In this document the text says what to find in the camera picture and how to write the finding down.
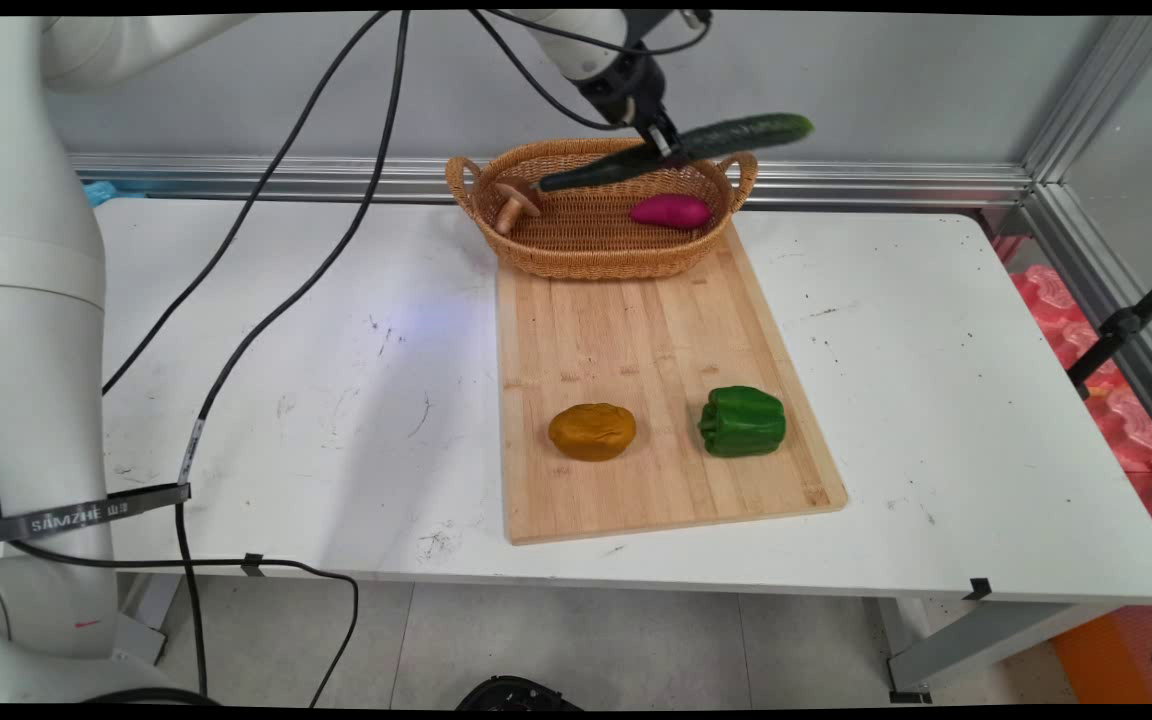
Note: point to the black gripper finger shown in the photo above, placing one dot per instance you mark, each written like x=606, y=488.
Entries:
x=658, y=140
x=674, y=135

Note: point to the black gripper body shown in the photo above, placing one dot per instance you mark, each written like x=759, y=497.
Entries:
x=626, y=88

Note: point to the dark green toy cucumber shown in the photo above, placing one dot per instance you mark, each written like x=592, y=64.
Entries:
x=746, y=133

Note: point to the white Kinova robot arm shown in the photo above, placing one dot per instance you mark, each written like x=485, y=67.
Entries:
x=31, y=300

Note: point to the purple toy sweet potato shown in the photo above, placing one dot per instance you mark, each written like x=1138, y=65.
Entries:
x=671, y=212

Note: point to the woven wicker basket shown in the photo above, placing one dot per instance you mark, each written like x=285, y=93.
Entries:
x=591, y=255

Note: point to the brown toy mushroom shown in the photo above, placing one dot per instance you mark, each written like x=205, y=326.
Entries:
x=514, y=205

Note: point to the wooden cutting board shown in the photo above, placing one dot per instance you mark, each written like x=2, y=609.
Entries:
x=636, y=340

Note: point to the green toy bell pepper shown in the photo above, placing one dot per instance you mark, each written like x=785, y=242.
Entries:
x=742, y=425

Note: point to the brown toy potato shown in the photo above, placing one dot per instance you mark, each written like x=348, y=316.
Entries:
x=592, y=432

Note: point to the black tripod leg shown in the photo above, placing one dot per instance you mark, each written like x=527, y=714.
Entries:
x=1121, y=325

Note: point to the blue foam mat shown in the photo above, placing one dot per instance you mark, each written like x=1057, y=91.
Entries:
x=102, y=192

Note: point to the pink foam mat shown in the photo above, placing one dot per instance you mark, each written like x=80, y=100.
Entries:
x=1131, y=420

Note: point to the black tape piece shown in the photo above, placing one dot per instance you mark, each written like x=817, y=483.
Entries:
x=253, y=564
x=978, y=589

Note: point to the black round floor object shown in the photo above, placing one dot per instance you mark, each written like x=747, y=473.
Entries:
x=516, y=693

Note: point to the grey table leg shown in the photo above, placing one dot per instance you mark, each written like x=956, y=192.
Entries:
x=141, y=625
x=986, y=640

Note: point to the orange floor mat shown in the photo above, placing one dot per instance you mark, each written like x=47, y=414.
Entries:
x=1106, y=660

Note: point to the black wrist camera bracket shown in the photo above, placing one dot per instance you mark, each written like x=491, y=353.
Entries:
x=671, y=20

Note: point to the long aluminium frame rail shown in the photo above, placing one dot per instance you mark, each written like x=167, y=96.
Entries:
x=886, y=185

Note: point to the slanted aluminium frame post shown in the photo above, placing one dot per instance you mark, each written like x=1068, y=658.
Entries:
x=1101, y=95

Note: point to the short aluminium frame rail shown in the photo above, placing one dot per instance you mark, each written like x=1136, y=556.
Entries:
x=1106, y=300

